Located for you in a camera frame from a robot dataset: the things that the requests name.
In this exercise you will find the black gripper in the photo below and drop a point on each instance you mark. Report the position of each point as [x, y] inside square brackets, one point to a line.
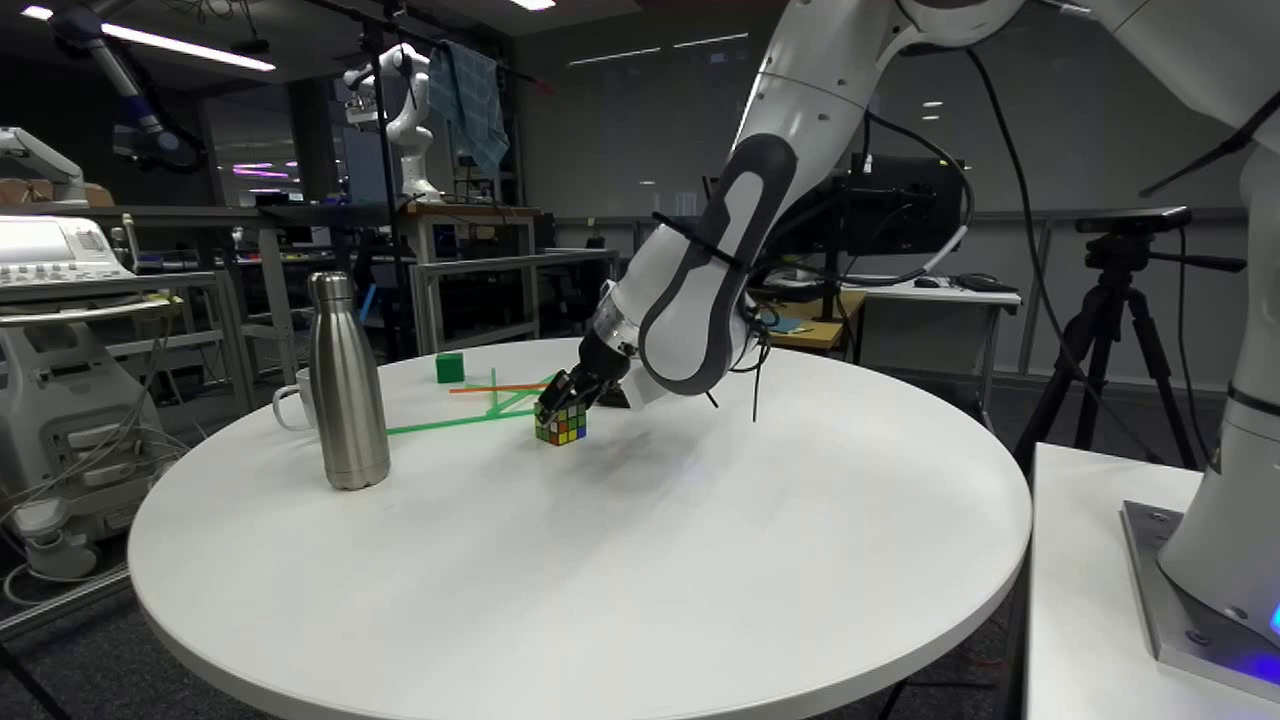
[600, 371]

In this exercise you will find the multicoloured Rubik's cube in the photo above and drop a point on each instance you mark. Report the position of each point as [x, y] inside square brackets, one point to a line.
[563, 426]

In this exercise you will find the grey overhead robot arm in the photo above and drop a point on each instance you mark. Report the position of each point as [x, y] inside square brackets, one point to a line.
[133, 122]

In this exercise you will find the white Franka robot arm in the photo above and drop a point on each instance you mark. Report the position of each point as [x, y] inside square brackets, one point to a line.
[695, 304]

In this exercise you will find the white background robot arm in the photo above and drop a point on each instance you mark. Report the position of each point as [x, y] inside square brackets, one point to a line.
[406, 122]

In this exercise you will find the small green cube block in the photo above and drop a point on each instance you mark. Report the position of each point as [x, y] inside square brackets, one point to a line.
[448, 371]

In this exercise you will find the long green straw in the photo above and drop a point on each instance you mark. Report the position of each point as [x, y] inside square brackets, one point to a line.
[464, 423]

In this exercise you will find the metal shelf table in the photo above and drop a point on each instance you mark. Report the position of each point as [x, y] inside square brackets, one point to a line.
[424, 280]

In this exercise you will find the blue pad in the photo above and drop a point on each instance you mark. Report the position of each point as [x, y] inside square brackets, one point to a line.
[788, 325]

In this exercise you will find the stainless steel water bottle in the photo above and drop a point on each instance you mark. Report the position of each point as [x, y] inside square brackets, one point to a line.
[349, 401]

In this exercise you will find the wooden desk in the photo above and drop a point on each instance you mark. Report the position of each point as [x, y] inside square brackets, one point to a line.
[832, 333]

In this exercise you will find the white mug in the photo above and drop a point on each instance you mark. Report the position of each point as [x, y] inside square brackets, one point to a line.
[305, 404]

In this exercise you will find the black stand pole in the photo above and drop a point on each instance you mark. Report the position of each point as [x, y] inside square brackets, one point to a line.
[384, 163]

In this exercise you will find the blue hanging cloth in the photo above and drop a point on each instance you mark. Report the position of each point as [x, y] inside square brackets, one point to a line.
[473, 107]

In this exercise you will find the white desk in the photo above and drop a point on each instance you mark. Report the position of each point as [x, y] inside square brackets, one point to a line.
[932, 302]

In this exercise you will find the wide black monitor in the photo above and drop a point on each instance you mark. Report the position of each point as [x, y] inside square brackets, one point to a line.
[912, 204]

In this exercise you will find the black keyboard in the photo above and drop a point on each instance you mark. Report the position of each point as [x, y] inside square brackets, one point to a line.
[986, 280]

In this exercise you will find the white lab machine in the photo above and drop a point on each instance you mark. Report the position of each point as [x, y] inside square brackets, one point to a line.
[64, 401]

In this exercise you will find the white ceiling light strip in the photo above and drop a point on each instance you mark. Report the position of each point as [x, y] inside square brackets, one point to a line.
[174, 47]

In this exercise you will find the white robot mounting table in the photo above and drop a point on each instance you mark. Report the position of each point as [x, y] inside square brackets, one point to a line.
[1093, 601]

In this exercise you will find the black camera tripod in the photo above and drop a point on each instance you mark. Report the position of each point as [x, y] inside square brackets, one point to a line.
[1104, 261]

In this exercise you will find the black camera on tripod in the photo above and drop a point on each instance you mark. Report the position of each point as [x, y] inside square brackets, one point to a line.
[1132, 219]

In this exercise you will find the grey metal base plate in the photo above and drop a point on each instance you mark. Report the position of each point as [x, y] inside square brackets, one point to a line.
[1175, 601]

